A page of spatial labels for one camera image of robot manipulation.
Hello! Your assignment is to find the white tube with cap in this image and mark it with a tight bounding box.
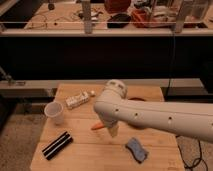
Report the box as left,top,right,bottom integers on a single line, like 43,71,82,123
65,90,95,109

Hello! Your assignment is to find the grey metal post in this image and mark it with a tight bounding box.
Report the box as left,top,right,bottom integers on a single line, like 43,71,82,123
174,0,192,33
82,0,92,34

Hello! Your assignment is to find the grey metal post right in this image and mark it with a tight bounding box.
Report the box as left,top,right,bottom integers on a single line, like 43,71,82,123
174,0,192,33

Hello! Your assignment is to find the translucent plastic cup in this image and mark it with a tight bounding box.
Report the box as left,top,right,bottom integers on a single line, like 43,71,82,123
44,101,63,125

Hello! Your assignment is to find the red container top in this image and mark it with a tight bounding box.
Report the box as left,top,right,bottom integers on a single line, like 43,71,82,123
104,0,131,13

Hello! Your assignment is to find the red box on bench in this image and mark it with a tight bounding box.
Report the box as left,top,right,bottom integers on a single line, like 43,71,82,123
131,10,157,28

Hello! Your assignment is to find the blue grey sponge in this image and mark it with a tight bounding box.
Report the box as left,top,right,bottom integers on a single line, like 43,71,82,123
125,137,149,163

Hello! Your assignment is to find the black floor cable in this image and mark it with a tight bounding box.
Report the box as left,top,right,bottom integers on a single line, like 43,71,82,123
175,134,210,171

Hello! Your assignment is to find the black striped eraser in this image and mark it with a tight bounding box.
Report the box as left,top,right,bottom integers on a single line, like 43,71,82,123
42,131,73,160

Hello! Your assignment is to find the black bowl on bench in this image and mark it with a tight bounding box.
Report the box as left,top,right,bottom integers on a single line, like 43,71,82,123
107,13,131,28

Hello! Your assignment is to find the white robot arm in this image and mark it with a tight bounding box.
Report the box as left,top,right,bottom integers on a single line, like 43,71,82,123
94,79,213,143

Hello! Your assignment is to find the orange toy carrot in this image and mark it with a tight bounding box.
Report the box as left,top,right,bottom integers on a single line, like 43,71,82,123
91,122,104,130

